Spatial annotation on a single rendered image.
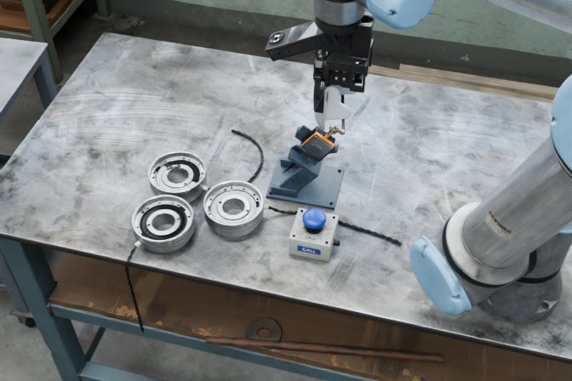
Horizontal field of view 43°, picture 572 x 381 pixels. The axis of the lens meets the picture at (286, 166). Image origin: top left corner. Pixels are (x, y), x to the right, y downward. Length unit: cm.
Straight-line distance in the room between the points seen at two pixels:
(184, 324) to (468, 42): 181
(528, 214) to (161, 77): 97
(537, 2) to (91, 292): 104
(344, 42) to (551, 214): 44
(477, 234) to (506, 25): 198
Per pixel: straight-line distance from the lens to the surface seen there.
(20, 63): 193
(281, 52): 114
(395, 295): 121
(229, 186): 131
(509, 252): 92
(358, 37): 109
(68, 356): 175
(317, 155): 127
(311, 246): 121
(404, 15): 94
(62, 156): 147
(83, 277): 158
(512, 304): 119
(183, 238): 124
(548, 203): 81
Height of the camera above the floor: 179
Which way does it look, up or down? 46 degrees down
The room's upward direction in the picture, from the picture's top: straight up
